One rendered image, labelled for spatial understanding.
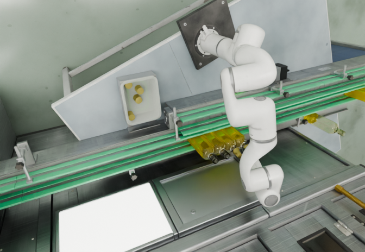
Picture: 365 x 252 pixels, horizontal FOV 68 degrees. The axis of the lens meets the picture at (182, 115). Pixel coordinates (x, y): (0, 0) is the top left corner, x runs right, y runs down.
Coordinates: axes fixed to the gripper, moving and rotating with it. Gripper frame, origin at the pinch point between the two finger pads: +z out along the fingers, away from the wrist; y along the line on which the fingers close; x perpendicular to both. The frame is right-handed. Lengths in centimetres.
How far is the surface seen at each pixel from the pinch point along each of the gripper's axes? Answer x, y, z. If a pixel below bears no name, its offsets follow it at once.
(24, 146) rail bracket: 91, 15, 5
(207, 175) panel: 15.0, -12.6, 7.1
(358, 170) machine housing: -53, -12, -5
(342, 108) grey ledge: -88, -9, 55
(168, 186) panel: 34.3, -13.1, 3.6
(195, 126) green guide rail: 17.6, 6.8, 21.9
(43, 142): 110, -13, 65
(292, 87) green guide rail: -41, 16, 37
